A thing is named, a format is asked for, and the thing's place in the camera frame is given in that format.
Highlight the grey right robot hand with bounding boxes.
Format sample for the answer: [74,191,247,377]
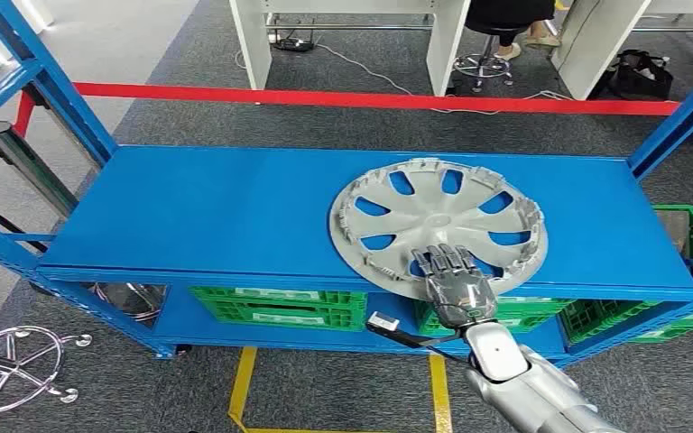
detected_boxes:
[411,243,499,330]

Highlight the grey plastic wheel hubcap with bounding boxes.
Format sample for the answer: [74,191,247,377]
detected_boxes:
[328,157,550,302]

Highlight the blue metal shelf rack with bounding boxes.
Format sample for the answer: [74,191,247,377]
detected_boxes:
[0,0,693,369]

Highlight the chrome base stool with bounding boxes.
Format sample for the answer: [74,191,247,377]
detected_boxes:
[452,32,515,94]

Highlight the long red barrier belt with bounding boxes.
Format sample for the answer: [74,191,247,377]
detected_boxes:
[73,82,693,118]

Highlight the white desk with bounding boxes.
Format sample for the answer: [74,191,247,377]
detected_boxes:
[228,0,472,98]
[552,0,693,102]

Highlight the black bag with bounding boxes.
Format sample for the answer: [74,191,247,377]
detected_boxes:
[605,49,675,102]

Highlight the person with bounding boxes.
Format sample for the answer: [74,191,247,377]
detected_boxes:
[465,0,563,62]

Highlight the black round stool chrome base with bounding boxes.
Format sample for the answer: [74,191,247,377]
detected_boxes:
[0,325,94,433]

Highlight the thin black pole stand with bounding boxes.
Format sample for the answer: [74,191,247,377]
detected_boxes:
[0,189,49,253]

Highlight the short red barrier belt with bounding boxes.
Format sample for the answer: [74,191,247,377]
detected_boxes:
[13,91,38,139]

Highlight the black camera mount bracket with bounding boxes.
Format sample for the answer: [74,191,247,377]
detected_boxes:
[376,325,473,360]

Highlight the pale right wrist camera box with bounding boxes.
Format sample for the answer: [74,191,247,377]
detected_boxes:
[365,310,402,334]

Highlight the white floor cable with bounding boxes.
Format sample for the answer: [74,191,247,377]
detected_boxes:
[234,41,575,115]

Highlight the chrome stanchion post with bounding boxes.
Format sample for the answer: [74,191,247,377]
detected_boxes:
[0,121,169,328]
[20,83,106,171]

